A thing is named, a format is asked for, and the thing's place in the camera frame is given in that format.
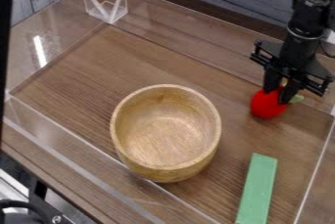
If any wooden bowl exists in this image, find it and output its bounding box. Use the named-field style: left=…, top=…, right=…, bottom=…
left=110, top=84, right=223, bottom=183

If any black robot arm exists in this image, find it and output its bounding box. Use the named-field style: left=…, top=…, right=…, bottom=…
left=251, top=0, right=335, bottom=105

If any clear acrylic corner bracket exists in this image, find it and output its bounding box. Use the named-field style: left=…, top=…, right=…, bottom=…
left=84, top=0, right=129, bottom=24

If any black cable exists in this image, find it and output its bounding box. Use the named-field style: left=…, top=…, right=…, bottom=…
left=0, top=199, right=43, bottom=219

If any green flat block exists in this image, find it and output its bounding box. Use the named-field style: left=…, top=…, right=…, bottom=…
left=235, top=154, right=278, bottom=224

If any red felt strawberry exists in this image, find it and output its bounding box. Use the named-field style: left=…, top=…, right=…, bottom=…
left=250, top=85, right=306, bottom=119

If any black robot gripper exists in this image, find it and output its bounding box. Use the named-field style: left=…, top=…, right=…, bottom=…
left=251, top=40, right=335, bottom=105

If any black table leg bracket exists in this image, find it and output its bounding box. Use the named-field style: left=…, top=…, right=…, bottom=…
left=29, top=179, right=76, bottom=224

